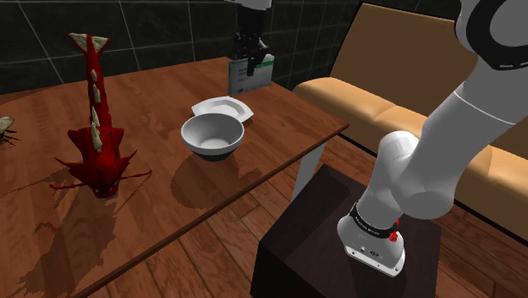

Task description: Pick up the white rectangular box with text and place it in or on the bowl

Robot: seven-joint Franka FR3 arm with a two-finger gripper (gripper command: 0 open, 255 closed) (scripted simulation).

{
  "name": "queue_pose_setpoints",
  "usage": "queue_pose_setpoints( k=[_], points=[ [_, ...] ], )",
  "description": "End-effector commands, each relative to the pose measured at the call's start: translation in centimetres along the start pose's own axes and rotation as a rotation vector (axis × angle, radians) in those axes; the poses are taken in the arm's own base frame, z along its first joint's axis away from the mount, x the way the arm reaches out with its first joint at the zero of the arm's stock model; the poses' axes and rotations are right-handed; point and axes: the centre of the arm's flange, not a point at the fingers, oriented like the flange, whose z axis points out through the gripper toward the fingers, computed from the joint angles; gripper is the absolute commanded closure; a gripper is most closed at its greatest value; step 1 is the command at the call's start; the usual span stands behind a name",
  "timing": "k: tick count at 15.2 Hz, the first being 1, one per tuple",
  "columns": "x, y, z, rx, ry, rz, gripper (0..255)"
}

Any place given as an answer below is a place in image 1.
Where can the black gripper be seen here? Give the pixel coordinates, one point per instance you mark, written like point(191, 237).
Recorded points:
point(250, 29)

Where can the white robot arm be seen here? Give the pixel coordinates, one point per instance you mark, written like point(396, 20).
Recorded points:
point(449, 136)

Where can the white green box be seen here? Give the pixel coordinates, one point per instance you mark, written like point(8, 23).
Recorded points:
point(239, 80)

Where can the white angular plate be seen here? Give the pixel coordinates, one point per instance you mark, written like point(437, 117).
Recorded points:
point(224, 106)

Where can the white round bowl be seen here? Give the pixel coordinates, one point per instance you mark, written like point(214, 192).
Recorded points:
point(212, 132)

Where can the brown wooden table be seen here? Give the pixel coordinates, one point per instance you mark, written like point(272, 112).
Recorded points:
point(156, 103)

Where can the tan sofa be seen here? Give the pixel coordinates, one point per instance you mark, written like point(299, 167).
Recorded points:
point(396, 62)

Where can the red dragon figure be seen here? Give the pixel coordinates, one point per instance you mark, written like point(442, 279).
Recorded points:
point(99, 144)

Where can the dark robot stand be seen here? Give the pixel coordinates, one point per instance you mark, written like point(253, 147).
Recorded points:
point(305, 251)

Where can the pale winged insect figure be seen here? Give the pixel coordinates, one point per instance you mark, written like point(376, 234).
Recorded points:
point(5, 124)

